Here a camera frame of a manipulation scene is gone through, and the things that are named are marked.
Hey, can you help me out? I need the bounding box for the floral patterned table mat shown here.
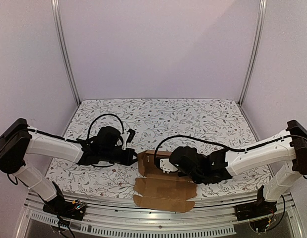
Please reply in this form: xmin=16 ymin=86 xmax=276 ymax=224
xmin=46 ymin=99 xmax=255 ymax=199

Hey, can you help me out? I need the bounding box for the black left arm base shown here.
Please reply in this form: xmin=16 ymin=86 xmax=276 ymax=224
xmin=43 ymin=197 xmax=87 ymax=221

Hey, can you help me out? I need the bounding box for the brown cardboard box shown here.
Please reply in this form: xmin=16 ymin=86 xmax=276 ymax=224
xmin=133 ymin=150 xmax=197 ymax=213

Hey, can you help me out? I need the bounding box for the right aluminium frame post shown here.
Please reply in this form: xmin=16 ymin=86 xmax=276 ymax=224
xmin=238 ymin=0 xmax=267 ymax=107

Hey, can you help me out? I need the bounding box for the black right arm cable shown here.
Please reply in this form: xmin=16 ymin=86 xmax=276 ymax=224
xmin=153 ymin=135 xmax=295 ymax=169

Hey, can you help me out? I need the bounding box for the aluminium front rail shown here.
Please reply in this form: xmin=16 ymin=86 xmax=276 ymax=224
xmin=15 ymin=192 xmax=307 ymax=238

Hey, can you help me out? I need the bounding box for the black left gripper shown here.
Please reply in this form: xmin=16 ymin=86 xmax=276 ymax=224
xmin=100 ymin=148 xmax=141 ymax=167

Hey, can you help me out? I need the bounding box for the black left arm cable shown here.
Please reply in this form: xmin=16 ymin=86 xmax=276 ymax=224
xmin=87 ymin=114 xmax=125 ymax=143

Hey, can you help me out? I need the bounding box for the left aluminium frame post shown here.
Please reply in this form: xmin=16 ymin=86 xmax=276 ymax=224
xmin=51 ymin=0 xmax=81 ymax=106

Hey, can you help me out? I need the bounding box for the aluminium frame post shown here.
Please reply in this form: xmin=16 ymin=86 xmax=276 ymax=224
xmin=51 ymin=0 xmax=81 ymax=106
xmin=238 ymin=0 xmax=267 ymax=107

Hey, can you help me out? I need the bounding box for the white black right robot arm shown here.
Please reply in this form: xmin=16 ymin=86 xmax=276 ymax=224
xmin=169 ymin=120 xmax=307 ymax=216

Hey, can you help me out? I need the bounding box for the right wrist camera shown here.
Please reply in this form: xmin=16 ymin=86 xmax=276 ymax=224
xmin=158 ymin=158 xmax=179 ymax=174

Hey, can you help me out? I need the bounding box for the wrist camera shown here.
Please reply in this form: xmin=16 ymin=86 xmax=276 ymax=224
xmin=158 ymin=158 xmax=179 ymax=174
xmin=117 ymin=129 xmax=135 ymax=150

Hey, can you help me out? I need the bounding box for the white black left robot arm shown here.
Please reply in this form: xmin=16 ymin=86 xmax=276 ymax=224
xmin=0 ymin=118 xmax=137 ymax=215

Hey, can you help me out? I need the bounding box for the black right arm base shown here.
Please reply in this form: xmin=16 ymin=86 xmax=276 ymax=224
xmin=234 ymin=201 xmax=277 ymax=221

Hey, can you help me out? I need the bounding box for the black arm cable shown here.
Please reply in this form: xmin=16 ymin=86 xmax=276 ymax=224
xmin=87 ymin=114 xmax=125 ymax=143
xmin=153 ymin=135 xmax=295 ymax=169

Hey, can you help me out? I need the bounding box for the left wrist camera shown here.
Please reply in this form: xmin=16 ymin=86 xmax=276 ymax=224
xmin=117 ymin=129 xmax=135 ymax=150

